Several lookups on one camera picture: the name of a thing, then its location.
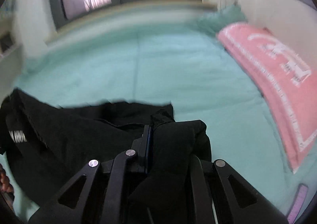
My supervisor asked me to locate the light green quilted bedspread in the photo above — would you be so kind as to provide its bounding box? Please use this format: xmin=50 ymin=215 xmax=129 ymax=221
xmin=1 ymin=6 xmax=316 ymax=223

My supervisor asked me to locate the pink folded blanket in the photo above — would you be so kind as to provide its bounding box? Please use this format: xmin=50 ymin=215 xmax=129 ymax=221
xmin=217 ymin=22 xmax=316 ymax=173

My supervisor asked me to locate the wooden bed headboard ledge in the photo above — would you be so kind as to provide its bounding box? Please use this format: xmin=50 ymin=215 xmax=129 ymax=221
xmin=45 ymin=0 xmax=218 ymax=45

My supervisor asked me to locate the person's left hand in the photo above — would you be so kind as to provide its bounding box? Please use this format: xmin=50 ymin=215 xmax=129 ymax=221
xmin=0 ymin=165 xmax=14 ymax=207

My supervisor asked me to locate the white bedside shelf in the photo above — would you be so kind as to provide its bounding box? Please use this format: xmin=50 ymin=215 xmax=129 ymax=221
xmin=0 ymin=27 xmax=23 ymax=102

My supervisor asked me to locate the purple strip object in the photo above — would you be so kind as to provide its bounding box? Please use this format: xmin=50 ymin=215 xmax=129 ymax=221
xmin=287 ymin=183 xmax=308 ymax=223

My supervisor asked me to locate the black hooded jacket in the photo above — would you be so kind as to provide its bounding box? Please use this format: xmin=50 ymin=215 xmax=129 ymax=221
xmin=1 ymin=89 xmax=213 ymax=223

